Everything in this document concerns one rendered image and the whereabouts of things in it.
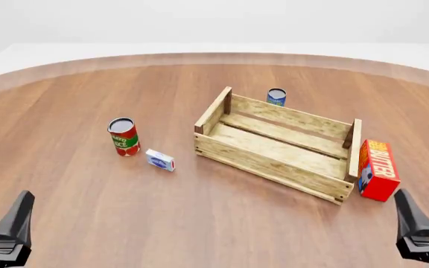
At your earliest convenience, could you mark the red tomato sauce tin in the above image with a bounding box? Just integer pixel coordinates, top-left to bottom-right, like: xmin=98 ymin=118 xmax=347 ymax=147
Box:
xmin=107 ymin=116 xmax=142 ymax=158

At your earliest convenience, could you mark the red butter box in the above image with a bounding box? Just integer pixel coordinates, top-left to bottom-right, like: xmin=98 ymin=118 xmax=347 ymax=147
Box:
xmin=357 ymin=138 xmax=401 ymax=202

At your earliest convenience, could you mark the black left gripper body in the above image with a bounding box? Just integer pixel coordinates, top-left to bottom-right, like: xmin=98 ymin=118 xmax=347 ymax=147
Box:
xmin=0 ymin=241 xmax=33 ymax=268

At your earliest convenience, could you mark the small white blue box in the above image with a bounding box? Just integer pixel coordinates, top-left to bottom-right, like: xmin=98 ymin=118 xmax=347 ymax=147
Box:
xmin=145 ymin=148 xmax=177 ymax=173

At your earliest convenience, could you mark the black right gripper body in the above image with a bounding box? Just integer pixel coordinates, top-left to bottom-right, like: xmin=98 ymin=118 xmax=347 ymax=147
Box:
xmin=395 ymin=235 xmax=429 ymax=267

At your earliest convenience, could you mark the wooden slat tray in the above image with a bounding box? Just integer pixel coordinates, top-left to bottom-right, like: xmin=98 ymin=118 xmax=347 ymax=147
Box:
xmin=194 ymin=86 xmax=363 ymax=206

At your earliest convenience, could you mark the blue tin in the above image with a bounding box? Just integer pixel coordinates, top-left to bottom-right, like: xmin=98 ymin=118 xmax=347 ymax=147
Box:
xmin=266 ymin=87 xmax=287 ymax=108

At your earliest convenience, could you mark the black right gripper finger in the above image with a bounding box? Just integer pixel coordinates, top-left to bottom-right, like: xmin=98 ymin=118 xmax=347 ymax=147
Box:
xmin=393 ymin=188 xmax=429 ymax=243

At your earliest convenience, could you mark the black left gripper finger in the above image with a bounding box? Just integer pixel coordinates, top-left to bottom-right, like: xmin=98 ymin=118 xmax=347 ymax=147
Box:
xmin=0 ymin=190 xmax=36 ymax=248

